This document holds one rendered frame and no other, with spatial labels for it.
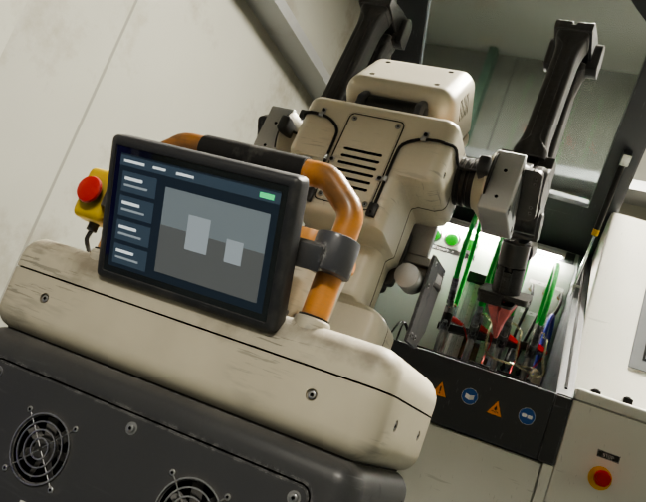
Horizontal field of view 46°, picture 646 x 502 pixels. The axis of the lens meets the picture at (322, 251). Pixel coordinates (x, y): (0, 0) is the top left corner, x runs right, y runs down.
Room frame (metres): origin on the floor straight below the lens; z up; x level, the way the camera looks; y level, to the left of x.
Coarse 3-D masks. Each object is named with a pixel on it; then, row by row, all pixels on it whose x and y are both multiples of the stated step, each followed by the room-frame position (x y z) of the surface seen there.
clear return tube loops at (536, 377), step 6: (492, 324) 2.00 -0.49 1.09; (516, 324) 2.05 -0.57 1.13; (522, 330) 2.02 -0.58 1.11; (486, 336) 1.97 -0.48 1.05; (486, 342) 1.96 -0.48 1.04; (546, 342) 1.93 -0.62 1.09; (486, 348) 1.96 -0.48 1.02; (516, 348) 1.94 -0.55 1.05; (546, 348) 1.93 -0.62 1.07; (516, 354) 1.94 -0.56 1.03; (498, 360) 1.99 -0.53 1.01; (516, 360) 1.94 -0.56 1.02; (522, 366) 2.00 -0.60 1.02; (528, 372) 1.96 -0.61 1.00; (534, 372) 1.99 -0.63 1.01; (534, 378) 2.00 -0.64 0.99; (540, 378) 2.00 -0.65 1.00
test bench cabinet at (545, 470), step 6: (456, 432) 1.84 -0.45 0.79; (474, 438) 1.83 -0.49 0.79; (492, 444) 1.82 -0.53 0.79; (522, 456) 1.80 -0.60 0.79; (540, 462) 1.79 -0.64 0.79; (540, 468) 1.78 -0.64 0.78; (546, 468) 1.77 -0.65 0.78; (552, 468) 1.76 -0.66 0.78; (540, 474) 1.77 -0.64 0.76; (546, 474) 1.77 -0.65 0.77; (540, 480) 1.77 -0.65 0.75; (546, 480) 1.76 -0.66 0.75; (540, 486) 1.77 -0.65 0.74; (546, 486) 1.76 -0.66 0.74; (534, 492) 1.78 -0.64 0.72; (540, 492) 1.77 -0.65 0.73; (534, 498) 1.77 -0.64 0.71; (540, 498) 1.76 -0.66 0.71
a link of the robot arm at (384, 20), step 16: (368, 0) 1.55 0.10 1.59; (384, 0) 1.53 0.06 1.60; (368, 16) 1.54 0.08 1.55; (384, 16) 1.54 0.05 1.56; (400, 16) 1.59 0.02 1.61; (352, 32) 1.54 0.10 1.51; (368, 32) 1.53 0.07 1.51; (384, 32) 1.62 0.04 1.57; (352, 48) 1.52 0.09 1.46; (368, 48) 1.53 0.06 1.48; (352, 64) 1.51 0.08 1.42; (336, 80) 1.51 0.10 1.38; (336, 96) 1.50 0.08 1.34; (304, 112) 1.52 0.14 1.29
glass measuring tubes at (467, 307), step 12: (468, 276) 2.33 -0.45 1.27; (480, 276) 2.32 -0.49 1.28; (468, 288) 2.34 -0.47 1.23; (468, 300) 2.33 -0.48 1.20; (468, 312) 2.35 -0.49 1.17; (468, 324) 2.33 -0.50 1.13; (456, 336) 2.33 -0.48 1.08; (456, 348) 2.35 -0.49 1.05; (480, 348) 2.33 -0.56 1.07; (492, 348) 2.33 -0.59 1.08; (480, 360) 2.33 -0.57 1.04
